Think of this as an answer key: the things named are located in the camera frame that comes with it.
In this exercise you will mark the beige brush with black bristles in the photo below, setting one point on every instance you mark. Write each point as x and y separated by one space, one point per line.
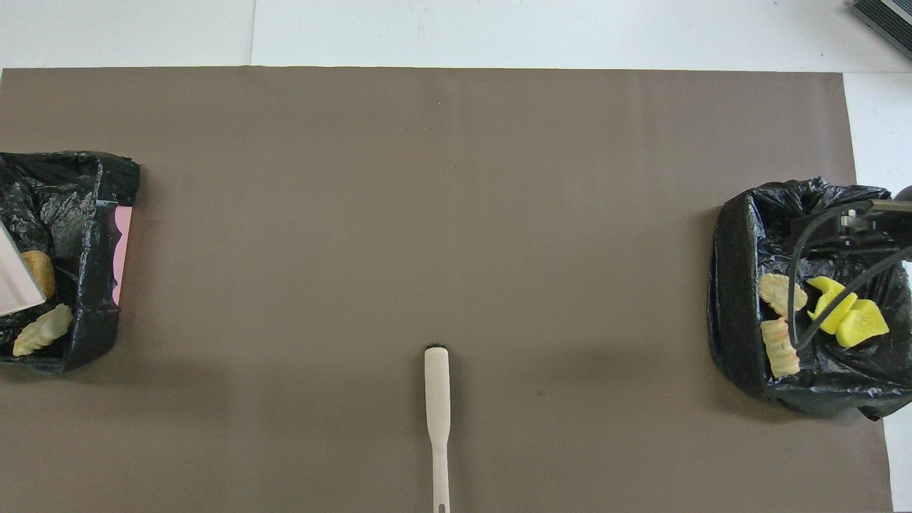
437 399

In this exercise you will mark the notched yellow sponge piece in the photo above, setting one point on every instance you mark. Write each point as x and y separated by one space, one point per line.
826 288

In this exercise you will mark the brown sponge lump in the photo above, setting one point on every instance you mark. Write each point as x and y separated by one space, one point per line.
41 274

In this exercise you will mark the beige plastic dustpan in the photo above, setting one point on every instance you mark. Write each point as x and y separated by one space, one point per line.
16 281

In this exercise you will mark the black bag lined trash bin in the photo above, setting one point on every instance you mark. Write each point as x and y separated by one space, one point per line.
741 320

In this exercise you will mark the pink plastic bin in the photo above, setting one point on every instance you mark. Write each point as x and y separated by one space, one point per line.
122 249

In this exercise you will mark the left black bag bin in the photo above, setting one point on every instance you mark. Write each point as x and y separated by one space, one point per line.
78 214

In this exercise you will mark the brown paper table mat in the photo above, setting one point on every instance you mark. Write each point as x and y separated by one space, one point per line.
427 178

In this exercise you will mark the dark grey ribbed device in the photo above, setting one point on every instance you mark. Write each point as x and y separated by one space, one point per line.
887 18

